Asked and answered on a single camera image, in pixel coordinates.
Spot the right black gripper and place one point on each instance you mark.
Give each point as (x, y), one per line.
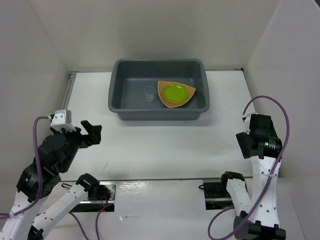
(241, 137)

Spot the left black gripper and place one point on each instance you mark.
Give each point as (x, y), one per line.
(94, 136)

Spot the orange woven triangular basket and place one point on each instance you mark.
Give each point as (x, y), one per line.
(161, 84)

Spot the green round plate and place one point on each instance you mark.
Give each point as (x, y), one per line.
(175, 93)

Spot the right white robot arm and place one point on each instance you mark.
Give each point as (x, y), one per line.
(256, 213)

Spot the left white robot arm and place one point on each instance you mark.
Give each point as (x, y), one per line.
(37, 181)

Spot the grey plastic bin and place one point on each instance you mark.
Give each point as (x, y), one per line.
(131, 76)

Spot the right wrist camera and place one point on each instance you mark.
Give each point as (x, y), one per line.
(246, 120)

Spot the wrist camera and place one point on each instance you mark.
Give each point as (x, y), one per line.
(62, 119)
(246, 120)

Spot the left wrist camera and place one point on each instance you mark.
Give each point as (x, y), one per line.
(62, 119)

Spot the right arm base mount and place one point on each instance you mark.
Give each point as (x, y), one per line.
(214, 196)

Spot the aluminium table edge rail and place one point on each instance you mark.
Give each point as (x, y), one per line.
(69, 89)

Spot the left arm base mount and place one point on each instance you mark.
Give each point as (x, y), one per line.
(98, 197)

